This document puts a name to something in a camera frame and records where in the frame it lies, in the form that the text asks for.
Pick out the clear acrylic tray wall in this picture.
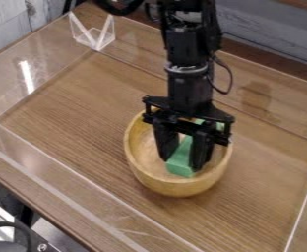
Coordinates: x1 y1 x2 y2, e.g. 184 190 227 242
0 18 307 252

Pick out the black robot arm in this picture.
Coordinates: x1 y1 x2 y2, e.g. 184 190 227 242
93 0 235 171

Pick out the green rectangular block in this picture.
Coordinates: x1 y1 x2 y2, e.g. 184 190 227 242
165 119 227 178

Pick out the black cable lower left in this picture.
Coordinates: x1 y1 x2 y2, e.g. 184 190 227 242
0 220 31 252

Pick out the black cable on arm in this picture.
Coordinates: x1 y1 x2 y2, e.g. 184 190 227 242
205 54 235 95

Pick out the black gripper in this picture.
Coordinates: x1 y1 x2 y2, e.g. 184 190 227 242
142 64 235 172

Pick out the clear acrylic corner bracket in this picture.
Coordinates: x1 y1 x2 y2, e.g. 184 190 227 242
67 12 114 51

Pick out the brown wooden bowl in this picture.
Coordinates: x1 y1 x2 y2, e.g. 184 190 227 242
122 112 233 198

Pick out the black metal bracket with bolt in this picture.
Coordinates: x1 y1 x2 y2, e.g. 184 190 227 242
14 220 61 252

